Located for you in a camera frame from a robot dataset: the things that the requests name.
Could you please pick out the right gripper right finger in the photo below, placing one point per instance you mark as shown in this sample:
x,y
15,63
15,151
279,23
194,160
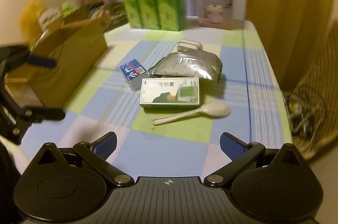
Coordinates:
x,y
232,146

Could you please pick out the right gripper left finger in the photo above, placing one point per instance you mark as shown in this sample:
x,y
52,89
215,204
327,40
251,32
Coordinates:
x,y
104,146

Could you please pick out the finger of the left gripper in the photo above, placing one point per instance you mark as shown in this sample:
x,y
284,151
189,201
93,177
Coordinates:
x,y
35,60
40,114

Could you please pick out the white plastic spoon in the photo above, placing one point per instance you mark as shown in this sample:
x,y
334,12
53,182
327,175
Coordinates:
x,y
214,109

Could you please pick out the green white medicine box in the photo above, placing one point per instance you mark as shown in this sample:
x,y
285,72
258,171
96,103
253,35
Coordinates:
x,y
170,93

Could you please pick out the yellow plastic bag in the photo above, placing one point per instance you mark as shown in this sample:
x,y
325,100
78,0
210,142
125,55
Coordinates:
x,y
28,22

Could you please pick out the brown cardboard box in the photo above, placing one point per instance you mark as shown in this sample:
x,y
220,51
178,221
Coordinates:
x,y
75,47

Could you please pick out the blue label clear box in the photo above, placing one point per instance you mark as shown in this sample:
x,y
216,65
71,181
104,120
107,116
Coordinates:
x,y
134,73

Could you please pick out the round snack tin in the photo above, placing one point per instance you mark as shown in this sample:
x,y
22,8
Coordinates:
x,y
110,16

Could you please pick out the silver foil pouch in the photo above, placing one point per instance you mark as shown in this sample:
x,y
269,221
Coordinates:
x,y
188,64

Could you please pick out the white plastic tray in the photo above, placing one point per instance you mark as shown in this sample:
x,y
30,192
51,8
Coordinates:
x,y
185,45

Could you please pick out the white appliance carton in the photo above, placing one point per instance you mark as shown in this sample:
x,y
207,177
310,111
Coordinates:
x,y
215,13

